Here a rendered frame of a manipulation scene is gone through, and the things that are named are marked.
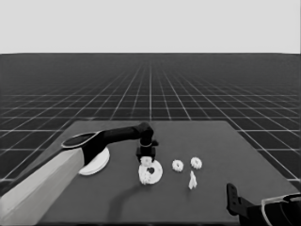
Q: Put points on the small white toothed gear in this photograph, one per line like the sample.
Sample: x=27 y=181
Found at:
x=175 y=166
x=143 y=163
x=143 y=180
x=193 y=164

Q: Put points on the white round carrier with pins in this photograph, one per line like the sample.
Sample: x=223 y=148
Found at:
x=157 y=174

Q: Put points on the small white T-shaped piece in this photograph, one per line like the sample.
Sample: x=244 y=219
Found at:
x=192 y=183

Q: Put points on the large thick white disc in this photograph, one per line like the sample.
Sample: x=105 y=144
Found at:
x=95 y=164

